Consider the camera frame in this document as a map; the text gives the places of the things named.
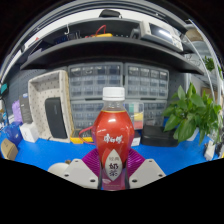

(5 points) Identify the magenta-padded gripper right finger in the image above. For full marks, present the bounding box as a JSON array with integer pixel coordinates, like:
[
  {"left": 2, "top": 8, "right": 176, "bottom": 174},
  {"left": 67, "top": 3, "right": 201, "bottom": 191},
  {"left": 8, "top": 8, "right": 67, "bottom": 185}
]
[{"left": 124, "top": 148, "right": 167, "bottom": 190}]

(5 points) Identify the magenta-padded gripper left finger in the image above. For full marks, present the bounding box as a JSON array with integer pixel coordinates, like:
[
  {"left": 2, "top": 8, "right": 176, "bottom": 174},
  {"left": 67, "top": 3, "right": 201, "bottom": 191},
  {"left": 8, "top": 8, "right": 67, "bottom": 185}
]
[{"left": 62, "top": 148, "right": 101, "bottom": 190}]

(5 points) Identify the red drink bottle white cap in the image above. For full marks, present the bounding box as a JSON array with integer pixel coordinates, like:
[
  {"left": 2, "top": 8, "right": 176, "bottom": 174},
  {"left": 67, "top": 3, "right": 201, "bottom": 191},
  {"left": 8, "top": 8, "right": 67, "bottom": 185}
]
[{"left": 91, "top": 86, "right": 135, "bottom": 191}]

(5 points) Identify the yellow multimeter with leads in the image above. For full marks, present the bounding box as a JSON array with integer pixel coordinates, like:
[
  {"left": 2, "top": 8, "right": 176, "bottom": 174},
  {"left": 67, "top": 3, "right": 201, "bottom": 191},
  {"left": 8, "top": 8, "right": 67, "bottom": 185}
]
[{"left": 69, "top": 126, "right": 96, "bottom": 145}]

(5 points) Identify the black box with white label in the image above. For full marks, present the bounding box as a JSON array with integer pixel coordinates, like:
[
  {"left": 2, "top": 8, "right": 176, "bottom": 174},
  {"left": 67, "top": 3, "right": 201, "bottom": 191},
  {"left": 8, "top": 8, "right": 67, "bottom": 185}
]
[{"left": 130, "top": 130, "right": 143, "bottom": 148}]

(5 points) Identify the flat black case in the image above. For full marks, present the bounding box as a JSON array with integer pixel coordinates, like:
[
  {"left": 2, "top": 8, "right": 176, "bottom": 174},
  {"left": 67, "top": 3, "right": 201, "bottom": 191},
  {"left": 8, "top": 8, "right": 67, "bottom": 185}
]
[{"left": 140, "top": 124, "right": 179, "bottom": 148}]

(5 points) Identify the clear organizer with coloured parts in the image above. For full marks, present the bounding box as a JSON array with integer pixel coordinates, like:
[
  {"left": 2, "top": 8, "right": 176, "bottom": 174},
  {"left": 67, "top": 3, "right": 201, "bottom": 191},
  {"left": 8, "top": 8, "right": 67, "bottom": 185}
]
[{"left": 124, "top": 101, "right": 145, "bottom": 131}]

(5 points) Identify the white plant pot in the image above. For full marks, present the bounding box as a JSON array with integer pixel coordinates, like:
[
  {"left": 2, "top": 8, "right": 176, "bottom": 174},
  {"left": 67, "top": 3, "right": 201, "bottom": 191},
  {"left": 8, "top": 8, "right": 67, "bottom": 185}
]
[{"left": 186, "top": 128, "right": 201, "bottom": 143}]

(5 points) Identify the white carton box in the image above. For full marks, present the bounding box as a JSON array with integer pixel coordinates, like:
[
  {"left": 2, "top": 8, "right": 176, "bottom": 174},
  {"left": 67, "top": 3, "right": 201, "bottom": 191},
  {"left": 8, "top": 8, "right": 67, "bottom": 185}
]
[{"left": 19, "top": 122, "right": 40, "bottom": 144}]

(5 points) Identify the green potted plant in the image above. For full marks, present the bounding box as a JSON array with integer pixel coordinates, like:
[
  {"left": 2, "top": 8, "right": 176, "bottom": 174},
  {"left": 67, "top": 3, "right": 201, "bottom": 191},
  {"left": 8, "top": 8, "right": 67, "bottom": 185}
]
[{"left": 162, "top": 82, "right": 223, "bottom": 146}]

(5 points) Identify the dark grey upright box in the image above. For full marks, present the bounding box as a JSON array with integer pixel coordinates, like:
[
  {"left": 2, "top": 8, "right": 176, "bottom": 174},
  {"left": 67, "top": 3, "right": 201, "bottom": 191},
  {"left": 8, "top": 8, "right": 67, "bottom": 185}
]
[{"left": 18, "top": 93, "right": 34, "bottom": 125}]

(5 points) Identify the grey small-parts drawer cabinet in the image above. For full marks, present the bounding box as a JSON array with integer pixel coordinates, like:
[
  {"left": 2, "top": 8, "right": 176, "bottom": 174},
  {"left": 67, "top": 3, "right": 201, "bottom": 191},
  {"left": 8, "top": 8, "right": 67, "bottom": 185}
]
[
  {"left": 123, "top": 62, "right": 170, "bottom": 128},
  {"left": 67, "top": 62, "right": 125, "bottom": 129}
]

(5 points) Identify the white perforated storage bin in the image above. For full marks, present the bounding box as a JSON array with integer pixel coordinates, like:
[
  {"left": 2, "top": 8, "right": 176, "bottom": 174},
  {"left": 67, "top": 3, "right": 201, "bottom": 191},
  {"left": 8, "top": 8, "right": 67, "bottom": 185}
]
[{"left": 27, "top": 69, "right": 75, "bottom": 144}]

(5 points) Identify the dark shelf unit with equipment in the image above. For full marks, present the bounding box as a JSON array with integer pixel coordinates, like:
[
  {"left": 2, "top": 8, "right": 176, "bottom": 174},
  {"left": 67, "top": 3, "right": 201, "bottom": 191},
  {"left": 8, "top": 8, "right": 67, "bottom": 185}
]
[{"left": 0, "top": 8, "right": 214, "bottom": 78}]

